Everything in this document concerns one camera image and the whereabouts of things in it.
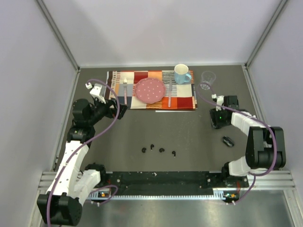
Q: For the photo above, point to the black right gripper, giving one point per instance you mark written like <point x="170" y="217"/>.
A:
<point x="215" y="122"/>

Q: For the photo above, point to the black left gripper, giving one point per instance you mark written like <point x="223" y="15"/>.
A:
<point x="111" y="113"/>

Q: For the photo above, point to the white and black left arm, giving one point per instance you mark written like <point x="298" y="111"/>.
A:
<point x="62" y="203"/>

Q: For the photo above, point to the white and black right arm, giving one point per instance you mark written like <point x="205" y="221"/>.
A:
<point x="265" y="148"/>

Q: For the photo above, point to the black marbled earbud case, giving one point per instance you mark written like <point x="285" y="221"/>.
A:
<point x="228" y="141"/>

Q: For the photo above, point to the pink dotted plate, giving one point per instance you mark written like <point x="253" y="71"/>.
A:
<point x="149" y="90"/>

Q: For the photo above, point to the clear drinking glass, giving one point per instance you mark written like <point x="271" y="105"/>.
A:
<point x="207" y="79"/>

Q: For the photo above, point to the colourful patchwork placemat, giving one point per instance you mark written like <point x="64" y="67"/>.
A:
<point x="183" y="97"/>

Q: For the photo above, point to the light blue mug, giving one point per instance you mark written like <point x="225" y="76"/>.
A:
<point x="182" y="74"/>

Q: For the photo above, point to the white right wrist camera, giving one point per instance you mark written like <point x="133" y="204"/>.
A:
<point x="219" y="101"/>

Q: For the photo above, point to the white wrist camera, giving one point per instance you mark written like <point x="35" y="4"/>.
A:
<point x="98" y="92"/>
<point x="219" y="101"/>

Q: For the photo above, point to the fork with pink handle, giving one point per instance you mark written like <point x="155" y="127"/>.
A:
<point x="125" y="90"/>

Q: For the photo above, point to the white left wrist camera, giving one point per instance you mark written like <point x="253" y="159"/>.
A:
<point x="98" y="92"/>

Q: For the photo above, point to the knife with pink handle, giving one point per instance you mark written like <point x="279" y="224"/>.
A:
<point x="170" y="91"/>

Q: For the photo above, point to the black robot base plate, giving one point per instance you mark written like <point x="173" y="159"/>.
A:
<point x="186" y="183"/>

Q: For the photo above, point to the aluminium frame rail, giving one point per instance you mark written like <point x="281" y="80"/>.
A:
<point x="276" y="180"/>

